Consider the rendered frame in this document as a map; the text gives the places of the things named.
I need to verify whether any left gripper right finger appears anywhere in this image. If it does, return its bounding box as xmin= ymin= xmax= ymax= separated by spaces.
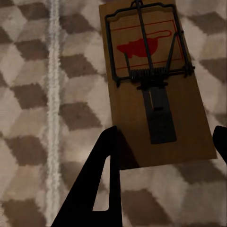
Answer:
xmin=212 ymin=126 xmax=227 ymax=164

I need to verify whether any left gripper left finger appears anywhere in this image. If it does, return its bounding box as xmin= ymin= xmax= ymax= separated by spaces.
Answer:
xmin=51 ymin=126 xmax=122 ymax=227

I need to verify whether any mousetrap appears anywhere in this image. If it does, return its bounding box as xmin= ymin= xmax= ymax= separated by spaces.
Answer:
xmin=99 ymin=0 xmax=218 ymax=171

